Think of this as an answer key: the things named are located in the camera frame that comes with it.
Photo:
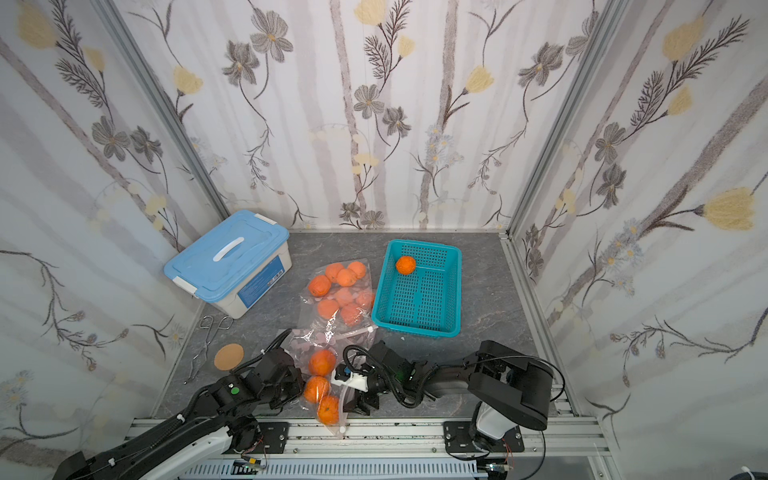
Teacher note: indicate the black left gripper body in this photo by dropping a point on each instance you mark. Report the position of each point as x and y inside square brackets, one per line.
[291, 372]

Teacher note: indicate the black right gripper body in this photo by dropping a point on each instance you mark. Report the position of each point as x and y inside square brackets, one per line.
[357, 395]

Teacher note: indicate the orange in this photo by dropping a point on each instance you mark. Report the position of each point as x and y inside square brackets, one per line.
[322, 363]
[406, 265]
[328, 410]

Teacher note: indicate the clear zip-top bag front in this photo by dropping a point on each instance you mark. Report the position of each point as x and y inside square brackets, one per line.
[301, 344]

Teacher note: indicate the clear zip-top bag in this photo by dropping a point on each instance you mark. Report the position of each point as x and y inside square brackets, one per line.
[301, 344]
[339, 296]

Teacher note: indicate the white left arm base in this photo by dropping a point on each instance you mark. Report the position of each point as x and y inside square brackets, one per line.
[221, 455]

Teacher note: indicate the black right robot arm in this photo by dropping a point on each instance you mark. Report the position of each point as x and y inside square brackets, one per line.
[515, 385]

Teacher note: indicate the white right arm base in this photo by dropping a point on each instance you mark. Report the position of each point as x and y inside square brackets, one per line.
[487, 433]

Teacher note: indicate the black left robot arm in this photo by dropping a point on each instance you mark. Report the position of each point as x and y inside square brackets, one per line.
[219, 417]

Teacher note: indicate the clear zip-top bag rear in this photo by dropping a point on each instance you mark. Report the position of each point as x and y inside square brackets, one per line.
[339, 296]

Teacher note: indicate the blue lid storage box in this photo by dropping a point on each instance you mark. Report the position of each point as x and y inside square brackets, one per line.
[235, 264]

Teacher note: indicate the teal plastic basket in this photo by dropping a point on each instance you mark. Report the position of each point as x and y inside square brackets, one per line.
[426, 302]

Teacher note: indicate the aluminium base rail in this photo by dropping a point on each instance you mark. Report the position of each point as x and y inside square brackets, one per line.
[412, 448]

